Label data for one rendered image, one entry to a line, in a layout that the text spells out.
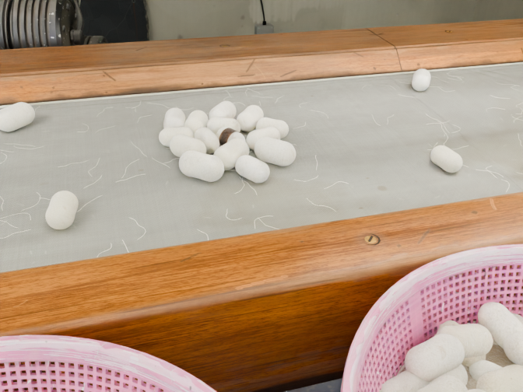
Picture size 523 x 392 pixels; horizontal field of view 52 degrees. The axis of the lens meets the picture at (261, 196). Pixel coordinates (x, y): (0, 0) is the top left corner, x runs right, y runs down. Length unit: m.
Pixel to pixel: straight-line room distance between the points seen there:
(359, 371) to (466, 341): 0.08
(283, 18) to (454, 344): 2.41
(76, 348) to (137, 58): 0.43
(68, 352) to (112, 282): 0.05
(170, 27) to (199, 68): 1.94
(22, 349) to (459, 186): 0.34
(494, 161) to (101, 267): 0.35
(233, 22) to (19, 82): 2.04
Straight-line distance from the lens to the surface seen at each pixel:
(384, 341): 0.30
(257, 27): 2.59
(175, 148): 0.46
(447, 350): 0.31
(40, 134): 0.54
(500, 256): 0.35
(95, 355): 0.27
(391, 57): 0.70
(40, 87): 0.62
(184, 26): 2.57
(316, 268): 0.31
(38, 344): 0.28
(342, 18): 2.76
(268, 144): 0.45
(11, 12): 0.83
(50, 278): 0.32
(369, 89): 0.64
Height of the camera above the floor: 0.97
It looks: 33 degrees down
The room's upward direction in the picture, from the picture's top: 2 degrees clockwise
